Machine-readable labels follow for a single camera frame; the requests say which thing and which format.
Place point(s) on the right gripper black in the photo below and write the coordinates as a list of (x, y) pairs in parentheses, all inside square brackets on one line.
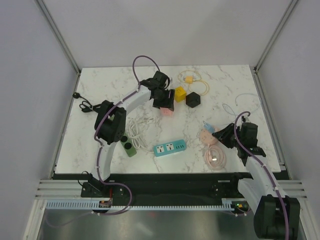
[(222, 135)]

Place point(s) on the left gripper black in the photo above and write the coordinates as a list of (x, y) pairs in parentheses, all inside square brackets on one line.
[(168, 103)]

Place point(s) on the pink cube socket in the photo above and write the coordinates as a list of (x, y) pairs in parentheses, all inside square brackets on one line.
[(166, 112)]

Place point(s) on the yellow cube socket adapter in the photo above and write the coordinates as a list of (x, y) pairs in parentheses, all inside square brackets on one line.
[(180, 94)]

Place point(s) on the pink round socket base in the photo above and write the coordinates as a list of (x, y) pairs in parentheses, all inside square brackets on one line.
[(206, 137)]

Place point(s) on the blue plug adapter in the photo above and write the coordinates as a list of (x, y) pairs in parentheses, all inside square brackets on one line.
[(211, 129)]

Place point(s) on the black cube adapter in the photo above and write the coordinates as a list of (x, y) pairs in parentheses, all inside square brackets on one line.
[(193, 100)]

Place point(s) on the small orange charger plug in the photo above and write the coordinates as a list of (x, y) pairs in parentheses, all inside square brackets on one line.
[(189, 79)]

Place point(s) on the teal power strip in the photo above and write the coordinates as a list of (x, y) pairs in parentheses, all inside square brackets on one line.
[(169, 148)]

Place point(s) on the green power strip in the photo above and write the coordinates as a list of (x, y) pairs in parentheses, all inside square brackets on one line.
[(128, 146)]

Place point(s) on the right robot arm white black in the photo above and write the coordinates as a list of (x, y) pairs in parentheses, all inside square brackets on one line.
[(276, 215)]

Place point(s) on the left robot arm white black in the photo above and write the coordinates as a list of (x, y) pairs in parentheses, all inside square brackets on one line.
[(111, 118)]

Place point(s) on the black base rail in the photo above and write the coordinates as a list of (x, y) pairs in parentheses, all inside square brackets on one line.
[(163, 189)]

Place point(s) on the white slotted cable duct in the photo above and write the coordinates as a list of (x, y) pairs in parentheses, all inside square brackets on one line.
[(96, 204)]

